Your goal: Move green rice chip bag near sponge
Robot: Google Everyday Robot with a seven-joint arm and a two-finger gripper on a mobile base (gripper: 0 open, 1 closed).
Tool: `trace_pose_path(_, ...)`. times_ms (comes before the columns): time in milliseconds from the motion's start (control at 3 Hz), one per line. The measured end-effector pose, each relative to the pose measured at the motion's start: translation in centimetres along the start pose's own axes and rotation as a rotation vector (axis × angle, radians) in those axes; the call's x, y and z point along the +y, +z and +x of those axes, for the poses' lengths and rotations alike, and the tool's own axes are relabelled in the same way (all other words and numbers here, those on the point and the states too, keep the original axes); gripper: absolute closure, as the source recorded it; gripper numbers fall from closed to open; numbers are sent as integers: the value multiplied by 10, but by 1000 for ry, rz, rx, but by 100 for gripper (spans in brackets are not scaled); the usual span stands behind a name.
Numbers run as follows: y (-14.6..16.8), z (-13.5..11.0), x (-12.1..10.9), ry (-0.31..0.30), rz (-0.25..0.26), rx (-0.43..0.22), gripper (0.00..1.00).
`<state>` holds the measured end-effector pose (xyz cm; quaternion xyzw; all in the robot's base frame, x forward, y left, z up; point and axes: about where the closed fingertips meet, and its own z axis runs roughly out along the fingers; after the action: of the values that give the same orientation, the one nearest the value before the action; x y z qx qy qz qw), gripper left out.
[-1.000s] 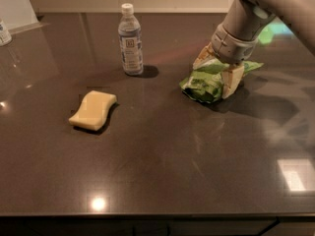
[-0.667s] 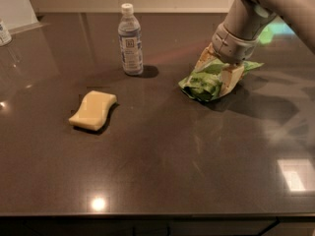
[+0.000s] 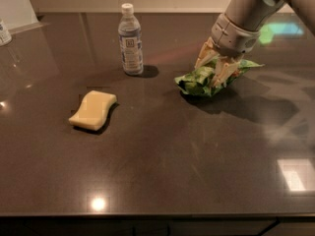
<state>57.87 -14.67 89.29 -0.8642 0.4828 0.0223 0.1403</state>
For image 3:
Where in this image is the green rice chip bag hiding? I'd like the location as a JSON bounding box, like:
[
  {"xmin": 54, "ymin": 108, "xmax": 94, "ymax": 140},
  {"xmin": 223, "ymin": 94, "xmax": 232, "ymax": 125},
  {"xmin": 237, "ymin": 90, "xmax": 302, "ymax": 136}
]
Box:
[{"xmin": 174, "ymin": 57, "xmax": 261, "ymax": 97}]

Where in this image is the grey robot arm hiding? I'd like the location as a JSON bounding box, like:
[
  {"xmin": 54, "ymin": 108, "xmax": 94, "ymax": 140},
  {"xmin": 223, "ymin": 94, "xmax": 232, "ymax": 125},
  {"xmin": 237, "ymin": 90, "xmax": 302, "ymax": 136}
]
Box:
[{"xmin": 195, "ymin": 0, "xmax": 315, "ymax": 88}]

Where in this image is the yellow sponge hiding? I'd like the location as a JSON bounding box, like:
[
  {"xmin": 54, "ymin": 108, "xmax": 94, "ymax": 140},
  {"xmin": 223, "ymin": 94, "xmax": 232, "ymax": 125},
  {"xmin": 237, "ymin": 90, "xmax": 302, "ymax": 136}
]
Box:
[{"xmin": 69, "ymin": 90, "xmax": 117, "ymax": 131}]

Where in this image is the white can at left edge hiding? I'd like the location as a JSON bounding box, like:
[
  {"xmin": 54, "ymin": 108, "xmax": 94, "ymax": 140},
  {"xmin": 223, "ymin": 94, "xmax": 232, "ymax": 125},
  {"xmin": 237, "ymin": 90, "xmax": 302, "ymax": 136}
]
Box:
[{"xmin": 0, "ymin": 19, "xmax": 12, "ymax": 46}]

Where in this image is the white board leaning on wall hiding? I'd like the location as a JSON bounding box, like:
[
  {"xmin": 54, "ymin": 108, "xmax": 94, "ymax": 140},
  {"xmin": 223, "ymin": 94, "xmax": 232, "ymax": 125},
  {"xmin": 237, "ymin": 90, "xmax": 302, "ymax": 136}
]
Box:
[{"xmin": 0, "ymin": 0, "xmax": 41, "ymax": 30}]

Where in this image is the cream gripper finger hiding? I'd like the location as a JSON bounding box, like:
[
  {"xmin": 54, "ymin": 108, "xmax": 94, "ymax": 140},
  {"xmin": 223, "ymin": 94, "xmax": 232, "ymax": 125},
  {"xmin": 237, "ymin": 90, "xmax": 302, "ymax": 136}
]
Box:
[
  {"xmin": 194, "ymin": 37, "xmax": 219, "ymax": 69},
  {"xmin": 211, "ymin": 56, "xmax": 240, "ymax": 88}
]

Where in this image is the clear plastic water bottle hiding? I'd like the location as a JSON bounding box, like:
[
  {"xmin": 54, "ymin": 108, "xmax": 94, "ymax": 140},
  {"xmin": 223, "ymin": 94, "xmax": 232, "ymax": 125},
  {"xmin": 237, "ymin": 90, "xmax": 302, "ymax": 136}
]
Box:
[{"xmin": 118, "ymin": 3, "xmax": 144, "ymax": 76}]

